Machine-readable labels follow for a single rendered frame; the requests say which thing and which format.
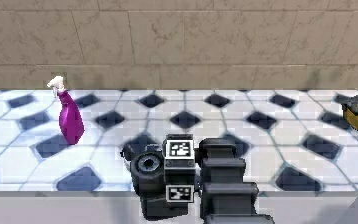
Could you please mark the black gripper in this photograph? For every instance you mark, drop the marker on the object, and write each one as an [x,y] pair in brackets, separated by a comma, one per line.
[148,173]

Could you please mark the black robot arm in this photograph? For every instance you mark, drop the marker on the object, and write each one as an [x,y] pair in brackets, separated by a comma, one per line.
[223,180]

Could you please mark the purple spray bottle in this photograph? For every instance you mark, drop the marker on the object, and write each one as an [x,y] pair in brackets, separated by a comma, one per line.
[70,121]

